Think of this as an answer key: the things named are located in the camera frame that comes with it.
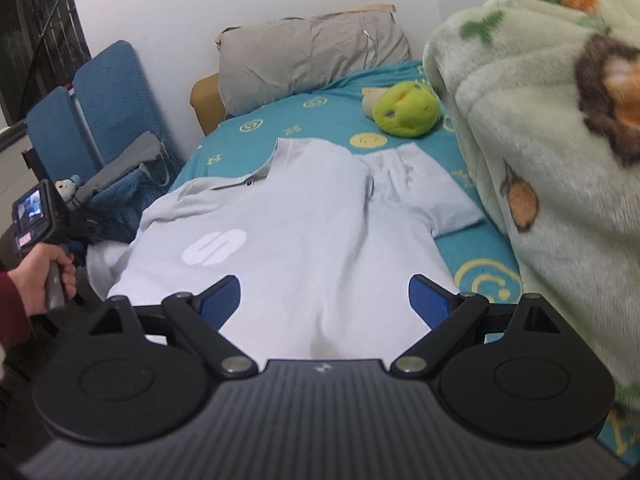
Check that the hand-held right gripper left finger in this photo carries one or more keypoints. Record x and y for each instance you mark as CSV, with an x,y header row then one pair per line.
x,y
226,296

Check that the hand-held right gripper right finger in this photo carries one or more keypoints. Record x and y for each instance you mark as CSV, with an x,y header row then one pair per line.
x,y
425,300

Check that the white polo shirt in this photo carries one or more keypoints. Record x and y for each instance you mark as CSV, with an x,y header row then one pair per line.
x,y
300,220

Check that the person's left forearm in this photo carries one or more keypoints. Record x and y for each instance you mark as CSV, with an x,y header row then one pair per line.
x,y
11,310

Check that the person's left hand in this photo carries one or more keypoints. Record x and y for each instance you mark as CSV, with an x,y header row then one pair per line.
x,y
32,280

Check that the small white plush toy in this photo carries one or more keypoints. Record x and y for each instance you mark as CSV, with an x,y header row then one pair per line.
x,y
66,186

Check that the blue quilted bag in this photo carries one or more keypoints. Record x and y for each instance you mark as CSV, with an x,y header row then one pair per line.
x,y
117,200

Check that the blue folding chair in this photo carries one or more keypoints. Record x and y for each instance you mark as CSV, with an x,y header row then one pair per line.
x,y
55,130
115,90

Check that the grey cloth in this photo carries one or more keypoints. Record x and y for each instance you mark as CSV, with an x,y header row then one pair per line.
x,y
125,160

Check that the pale green printed fleece blanket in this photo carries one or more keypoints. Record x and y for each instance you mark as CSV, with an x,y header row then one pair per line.
x,y
550,170

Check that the dark window grille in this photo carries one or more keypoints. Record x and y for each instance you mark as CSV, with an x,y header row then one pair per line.
x,y
35,25

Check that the green plush toy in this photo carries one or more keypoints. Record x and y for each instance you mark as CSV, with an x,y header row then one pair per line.
x,y
407,110

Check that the brown headboard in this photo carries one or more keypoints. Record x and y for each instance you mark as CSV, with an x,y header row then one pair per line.
x,y
205,102

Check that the teal printed bed sheet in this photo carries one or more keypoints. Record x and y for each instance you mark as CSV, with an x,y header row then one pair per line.
x,y
325,110

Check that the grey pillow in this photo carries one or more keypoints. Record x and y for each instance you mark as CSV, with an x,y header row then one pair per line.
x,y
305,55

